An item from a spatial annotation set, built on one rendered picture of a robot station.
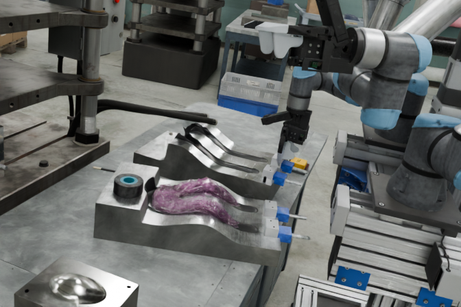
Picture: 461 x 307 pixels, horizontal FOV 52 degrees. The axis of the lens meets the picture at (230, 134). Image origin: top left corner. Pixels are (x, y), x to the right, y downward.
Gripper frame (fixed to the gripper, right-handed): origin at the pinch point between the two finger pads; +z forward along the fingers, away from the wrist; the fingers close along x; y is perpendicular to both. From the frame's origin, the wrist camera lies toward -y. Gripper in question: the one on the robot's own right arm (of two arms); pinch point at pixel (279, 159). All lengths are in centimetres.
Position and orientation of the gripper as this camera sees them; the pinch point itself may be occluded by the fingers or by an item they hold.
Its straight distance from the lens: 169.8
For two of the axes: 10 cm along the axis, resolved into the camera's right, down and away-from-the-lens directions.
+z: -1.5, 9.2, 3.6
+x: 3.4, -3.0, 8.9
